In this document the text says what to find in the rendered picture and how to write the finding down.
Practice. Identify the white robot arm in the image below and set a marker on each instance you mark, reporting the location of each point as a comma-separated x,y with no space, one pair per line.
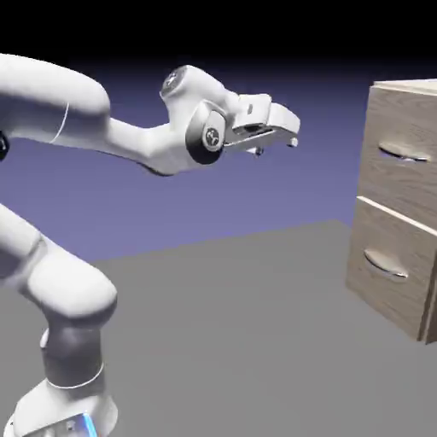
82,112

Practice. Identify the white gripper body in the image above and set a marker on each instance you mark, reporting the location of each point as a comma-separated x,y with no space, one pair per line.
285,123

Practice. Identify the light wood cabinet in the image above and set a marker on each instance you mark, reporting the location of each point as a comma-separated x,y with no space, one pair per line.
392,205

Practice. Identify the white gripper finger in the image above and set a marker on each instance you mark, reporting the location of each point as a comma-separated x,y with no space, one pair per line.
258,150
293,142

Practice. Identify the light wood drawer front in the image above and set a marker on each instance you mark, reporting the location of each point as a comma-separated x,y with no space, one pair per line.
385,300
399,116

